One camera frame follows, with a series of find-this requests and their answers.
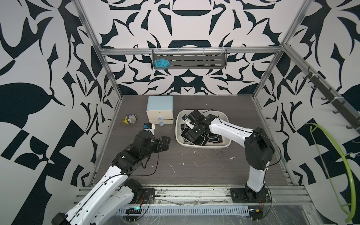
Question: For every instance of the white ventilated cable duct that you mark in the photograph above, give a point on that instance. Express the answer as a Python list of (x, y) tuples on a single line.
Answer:
[(241, 211)]

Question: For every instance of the right controller board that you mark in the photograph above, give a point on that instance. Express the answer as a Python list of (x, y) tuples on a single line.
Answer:
[(255, 214)]

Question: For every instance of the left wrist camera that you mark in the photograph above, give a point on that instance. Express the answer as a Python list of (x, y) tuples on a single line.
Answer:
[(149, 127)]

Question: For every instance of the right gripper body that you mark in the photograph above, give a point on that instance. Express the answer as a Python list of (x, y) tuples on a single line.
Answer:
[(193, 131)]

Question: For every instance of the dark hook rail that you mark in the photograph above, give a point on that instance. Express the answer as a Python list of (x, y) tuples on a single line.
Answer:
[(333, 97)]

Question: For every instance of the teal crumpled cloth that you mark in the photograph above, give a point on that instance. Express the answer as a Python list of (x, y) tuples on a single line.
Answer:
[(161, 63)]

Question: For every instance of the black phone pink case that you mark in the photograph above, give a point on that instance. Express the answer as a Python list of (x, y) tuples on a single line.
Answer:
[(214, 138)]

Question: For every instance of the white plastic storage tub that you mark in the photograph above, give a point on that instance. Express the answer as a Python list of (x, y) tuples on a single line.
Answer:
[(179, 121)]

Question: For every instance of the light blue drawer box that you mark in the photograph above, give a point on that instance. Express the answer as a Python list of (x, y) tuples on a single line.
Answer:
[(160, 110)]

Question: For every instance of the left controller board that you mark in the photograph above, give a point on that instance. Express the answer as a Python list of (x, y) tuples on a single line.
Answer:
[(133, 210)]

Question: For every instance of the controller board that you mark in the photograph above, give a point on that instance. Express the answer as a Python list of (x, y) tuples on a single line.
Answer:
[(255, 214), (133, 210)]

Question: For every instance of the grey slotted wall shelf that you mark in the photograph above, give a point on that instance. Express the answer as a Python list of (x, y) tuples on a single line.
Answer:
[(192, 59)]

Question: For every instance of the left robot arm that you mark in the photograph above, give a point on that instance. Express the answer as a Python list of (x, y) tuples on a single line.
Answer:
[(115, 189)]

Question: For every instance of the small plush toy keychain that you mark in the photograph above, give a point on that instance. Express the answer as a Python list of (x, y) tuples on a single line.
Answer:
[(130, 119)]

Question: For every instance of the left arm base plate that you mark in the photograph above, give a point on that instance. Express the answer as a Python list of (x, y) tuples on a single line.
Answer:
[(145, 196)]

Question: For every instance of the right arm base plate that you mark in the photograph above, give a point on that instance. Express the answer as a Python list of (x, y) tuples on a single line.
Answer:
[(247, 195)]

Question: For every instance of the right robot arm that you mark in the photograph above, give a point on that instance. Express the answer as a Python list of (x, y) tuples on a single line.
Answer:
[(258, 146)]

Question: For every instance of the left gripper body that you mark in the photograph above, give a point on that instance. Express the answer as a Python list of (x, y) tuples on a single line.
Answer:
[(155, 147)]

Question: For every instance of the black phone white case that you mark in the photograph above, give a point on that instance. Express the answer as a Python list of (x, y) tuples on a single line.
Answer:
[(193, 137)]

